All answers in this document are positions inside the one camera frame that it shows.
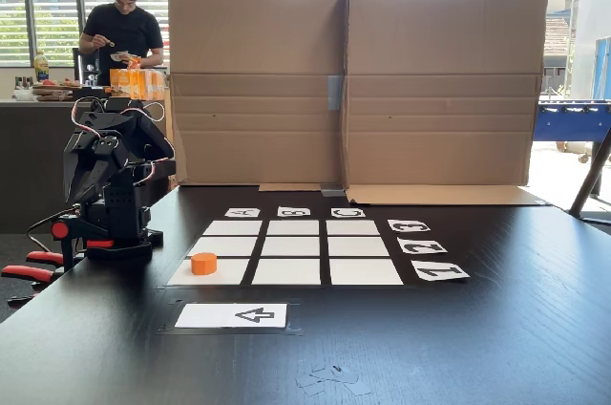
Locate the round orange token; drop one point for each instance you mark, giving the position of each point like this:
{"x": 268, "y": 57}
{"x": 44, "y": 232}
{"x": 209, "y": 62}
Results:
{"x": 204, "y": 265}

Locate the white nine-square paper grid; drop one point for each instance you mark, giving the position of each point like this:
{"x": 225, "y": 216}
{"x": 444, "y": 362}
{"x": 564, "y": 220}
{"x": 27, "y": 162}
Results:
{"x": 291, "y": 247}

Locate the dark counter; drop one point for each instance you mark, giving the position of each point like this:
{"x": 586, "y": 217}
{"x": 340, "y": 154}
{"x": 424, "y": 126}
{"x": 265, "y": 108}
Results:
{"x": 28, "y": 161}

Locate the orange white carton pack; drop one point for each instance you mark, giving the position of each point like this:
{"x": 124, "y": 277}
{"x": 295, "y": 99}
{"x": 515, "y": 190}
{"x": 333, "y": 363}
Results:
{"x": 136, "y": 85}

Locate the black kitchen appliance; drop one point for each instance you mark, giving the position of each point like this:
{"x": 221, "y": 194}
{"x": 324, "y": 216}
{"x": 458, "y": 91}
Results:
{"x": 86, "y": 70}

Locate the black red bar clamp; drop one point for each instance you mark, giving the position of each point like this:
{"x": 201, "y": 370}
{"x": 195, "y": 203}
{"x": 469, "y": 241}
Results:
{"x": 59, "y": 230}

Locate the wooden board with food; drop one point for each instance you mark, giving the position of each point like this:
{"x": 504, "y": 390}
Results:
{"x": 52, "y": 92}

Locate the orange snack bag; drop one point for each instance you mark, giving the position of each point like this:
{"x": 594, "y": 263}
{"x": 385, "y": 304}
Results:
{"x": 134, "y": 62}

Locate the yellow bottle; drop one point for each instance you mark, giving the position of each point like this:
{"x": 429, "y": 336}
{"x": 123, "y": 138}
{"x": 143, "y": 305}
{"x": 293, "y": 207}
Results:
{"x": 41, "y": 68}

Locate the person at counter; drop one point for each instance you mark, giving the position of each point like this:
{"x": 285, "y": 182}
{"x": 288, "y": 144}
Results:
{"x": 124, "y": 27}

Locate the window with blinds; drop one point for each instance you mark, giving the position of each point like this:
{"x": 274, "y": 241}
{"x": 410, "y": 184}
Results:
{"x": 52, "y": 18}

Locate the paper sheet letter A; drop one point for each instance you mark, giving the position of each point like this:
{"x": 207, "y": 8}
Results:
{"x": 242, "y": 212}

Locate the brown cardboard screen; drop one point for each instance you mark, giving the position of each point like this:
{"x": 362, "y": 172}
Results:
{"x": 444, "y": 66}
{"x": 258, "y": 42}

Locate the white arrow paper sheet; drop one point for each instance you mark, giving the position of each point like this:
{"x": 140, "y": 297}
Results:
{"x": 200, "y": 316}

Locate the paper sheet letter B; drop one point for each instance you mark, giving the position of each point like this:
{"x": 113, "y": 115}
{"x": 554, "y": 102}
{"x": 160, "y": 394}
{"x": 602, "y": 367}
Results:
{"x": 293, "y": 212}

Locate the paper sheet letter C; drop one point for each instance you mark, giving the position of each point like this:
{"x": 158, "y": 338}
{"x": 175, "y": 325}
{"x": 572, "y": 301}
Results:
{"x": 348, "y": 213}

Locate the paper sheet number 3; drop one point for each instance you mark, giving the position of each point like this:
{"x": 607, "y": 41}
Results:
{"x": 408, "y": 226}

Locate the paper sheet number 2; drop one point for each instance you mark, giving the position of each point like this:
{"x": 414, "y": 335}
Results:
{"x": 422, "y": 246}

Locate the paper sheet number 1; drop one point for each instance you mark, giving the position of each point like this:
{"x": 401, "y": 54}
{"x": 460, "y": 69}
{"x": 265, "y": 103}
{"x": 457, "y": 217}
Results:
{"x": 439, "y": 271}

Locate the blue foosball table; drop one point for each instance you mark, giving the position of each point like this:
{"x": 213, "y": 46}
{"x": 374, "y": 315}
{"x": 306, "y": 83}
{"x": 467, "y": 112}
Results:
{"x": 573, "y": 121}

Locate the grey metal table leg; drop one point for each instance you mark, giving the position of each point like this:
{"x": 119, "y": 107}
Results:
{"x": 589, "y": 176}

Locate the grey duct tape strip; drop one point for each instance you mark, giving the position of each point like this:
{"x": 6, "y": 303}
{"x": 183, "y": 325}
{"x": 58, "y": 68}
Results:
{"x": 333, "y": 192}
{"x": 335, "y": 92}

